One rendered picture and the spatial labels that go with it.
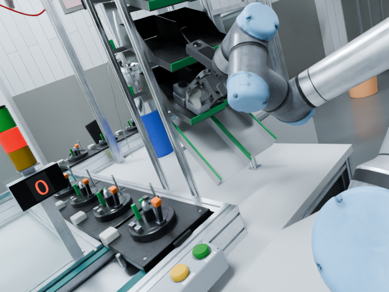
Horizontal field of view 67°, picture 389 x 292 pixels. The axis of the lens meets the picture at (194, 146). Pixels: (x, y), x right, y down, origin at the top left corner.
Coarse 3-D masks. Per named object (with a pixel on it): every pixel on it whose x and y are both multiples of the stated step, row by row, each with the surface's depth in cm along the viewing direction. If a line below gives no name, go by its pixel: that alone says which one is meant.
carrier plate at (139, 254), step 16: (176, 208) 89; (192, 208) 85; (128, 224) 90; (176, 224) 80; (192, 224) 78; (112, 240) 84; (128, 240) 81; (160, 240) 76; (128, 256) 74; (144, 256) 72; (160, 256) 71
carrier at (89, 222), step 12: (108, 192) 101; (120, 192) 108; (132, 192) 112; (144, 192) 108; (108, 204) 101; (120, 204) 98; (132, 204) 102; (72, 216) 105; (84, 216) 104; (96, 216) 98; (108, 216) 96; (120, 216) 96; (132, 216) 95; (84, 228) 97; (96, 228) 94
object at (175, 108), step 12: (156, 72) 101; (168, 72) 104; (180, 72) 101; (144, 84) 98; (168, 84) 105; (168, 96) 98; (168, 108) 91; (180, 108) 91; (216, 108) 87; (192, 120) 83
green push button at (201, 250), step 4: (200, 244) 68; (204, 244) 68; (196, 248) 68; (200, 248) 67; (204, 248) 67; (208, 248) 67; (192, 252) 67; (196, 252) 66; (200, 252) 66; (204, 252) 65; (208, 252) 66; (196, 256) 65; (200, 256) 65; (204, 256) 65
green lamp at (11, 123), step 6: (6, 108) 69; (0, 114) 67; (6, 114) 68; (0, 120) 67; (6, 120) 68; (12, 120) 70; (0, 126) 67; (6, 126) 68; (12, 126) 69; (0, 132) 68
